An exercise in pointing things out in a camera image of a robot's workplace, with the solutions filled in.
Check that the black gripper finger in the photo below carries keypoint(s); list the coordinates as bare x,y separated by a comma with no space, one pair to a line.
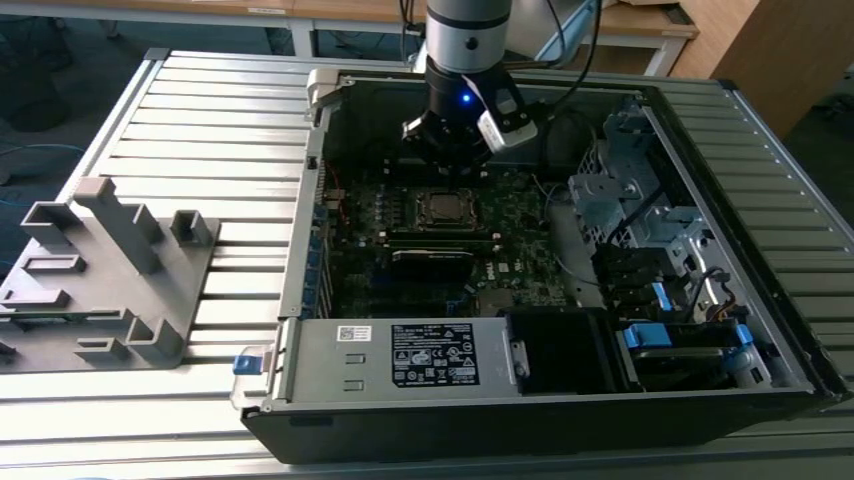
476,157
420,132

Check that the black disk blue carrier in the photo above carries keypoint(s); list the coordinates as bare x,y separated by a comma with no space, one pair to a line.
647,335

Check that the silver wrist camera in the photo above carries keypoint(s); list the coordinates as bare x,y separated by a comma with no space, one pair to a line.
494,135

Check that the black office chair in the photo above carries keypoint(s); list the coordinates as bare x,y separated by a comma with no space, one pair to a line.
29,95

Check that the metal drive cage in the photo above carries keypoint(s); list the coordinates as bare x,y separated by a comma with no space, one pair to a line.
594,192

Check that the beige case latch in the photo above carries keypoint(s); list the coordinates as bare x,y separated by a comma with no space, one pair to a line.
323,85

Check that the silver square CPU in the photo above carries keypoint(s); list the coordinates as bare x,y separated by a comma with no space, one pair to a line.
448,207

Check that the black graphics card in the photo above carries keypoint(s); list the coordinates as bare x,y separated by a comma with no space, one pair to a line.
433,267

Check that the blue card retainer clips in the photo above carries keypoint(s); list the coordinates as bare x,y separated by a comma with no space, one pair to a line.
313,280

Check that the wooden desk white frame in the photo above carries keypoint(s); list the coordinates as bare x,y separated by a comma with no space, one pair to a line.
167,6
650,30

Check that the green motherboard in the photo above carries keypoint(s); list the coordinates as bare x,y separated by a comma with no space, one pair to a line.
527,260

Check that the silver power supply unit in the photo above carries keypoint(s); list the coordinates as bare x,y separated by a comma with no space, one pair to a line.
320,360

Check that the black drive connectors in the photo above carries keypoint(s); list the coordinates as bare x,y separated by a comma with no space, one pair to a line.
627,270

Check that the wooden cabinet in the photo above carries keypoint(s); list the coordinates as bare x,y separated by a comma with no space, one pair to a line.
787,55

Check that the CPU socket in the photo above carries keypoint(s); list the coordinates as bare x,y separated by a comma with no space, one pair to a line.
424,224

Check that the black PC case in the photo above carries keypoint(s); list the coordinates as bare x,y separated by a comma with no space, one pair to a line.
467,435

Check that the black RAM slot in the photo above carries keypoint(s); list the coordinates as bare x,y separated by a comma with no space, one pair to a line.
440,242
440,231
440,237
440,248

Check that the grey parts rack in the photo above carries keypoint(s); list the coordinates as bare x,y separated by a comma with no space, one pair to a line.
113,280

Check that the blue case tab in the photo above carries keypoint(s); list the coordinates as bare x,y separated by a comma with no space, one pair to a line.
247,364

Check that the blue carrier tab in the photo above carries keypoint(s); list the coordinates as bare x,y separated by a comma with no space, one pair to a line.
659,295

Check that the square chipset heatsink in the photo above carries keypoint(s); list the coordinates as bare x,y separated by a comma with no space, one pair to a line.
496,301

